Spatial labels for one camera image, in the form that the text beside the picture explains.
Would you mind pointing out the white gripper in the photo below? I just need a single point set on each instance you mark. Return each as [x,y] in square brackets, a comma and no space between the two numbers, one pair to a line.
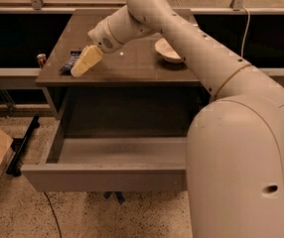
[100,39]

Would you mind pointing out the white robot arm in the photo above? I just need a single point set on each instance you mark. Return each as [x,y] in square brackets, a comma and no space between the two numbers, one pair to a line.
[235,145]

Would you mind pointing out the grey drawer cabinet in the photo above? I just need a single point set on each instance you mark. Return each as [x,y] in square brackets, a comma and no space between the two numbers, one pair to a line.
[133,92]

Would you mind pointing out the open grey top drawer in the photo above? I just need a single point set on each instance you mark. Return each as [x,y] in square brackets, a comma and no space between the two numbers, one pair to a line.
[109,164]

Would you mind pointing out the red soda can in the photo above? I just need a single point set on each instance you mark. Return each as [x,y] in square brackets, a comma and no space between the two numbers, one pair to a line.
[41,60]

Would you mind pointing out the white paper bowl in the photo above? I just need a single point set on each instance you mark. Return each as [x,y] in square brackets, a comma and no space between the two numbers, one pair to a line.
[163,48]

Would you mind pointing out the black metal floor bar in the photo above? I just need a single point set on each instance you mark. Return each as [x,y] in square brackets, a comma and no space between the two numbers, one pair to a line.
[19,146]

